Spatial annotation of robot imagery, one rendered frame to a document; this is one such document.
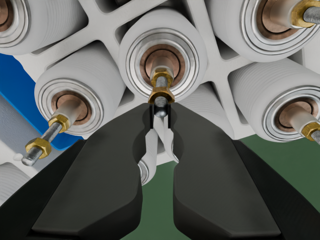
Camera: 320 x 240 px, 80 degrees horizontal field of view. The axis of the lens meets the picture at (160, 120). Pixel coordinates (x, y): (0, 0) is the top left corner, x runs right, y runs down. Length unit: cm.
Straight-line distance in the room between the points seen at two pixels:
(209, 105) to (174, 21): 12
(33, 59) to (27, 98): 18
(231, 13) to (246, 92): 11
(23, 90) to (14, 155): 14
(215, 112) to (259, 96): 5
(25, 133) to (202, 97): 37
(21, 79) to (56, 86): 28
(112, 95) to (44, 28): 9
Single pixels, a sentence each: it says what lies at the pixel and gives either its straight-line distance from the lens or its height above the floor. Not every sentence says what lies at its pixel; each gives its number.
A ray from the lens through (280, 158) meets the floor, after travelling 72.
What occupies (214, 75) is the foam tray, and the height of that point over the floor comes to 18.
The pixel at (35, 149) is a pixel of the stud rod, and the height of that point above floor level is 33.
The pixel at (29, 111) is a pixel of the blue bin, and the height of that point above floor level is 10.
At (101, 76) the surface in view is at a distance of 24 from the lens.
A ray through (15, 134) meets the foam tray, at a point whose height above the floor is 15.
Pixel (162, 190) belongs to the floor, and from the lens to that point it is 75.
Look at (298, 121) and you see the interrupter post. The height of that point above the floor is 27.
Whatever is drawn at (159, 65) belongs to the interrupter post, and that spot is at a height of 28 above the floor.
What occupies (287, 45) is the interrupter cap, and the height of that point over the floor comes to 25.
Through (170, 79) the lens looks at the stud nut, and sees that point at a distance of 17.
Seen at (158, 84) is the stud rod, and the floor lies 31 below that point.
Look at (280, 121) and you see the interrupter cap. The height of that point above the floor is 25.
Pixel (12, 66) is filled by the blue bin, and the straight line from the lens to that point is 52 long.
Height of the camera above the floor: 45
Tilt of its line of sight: 57 degrees down
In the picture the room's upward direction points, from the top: 177 degrees counter-clockwise
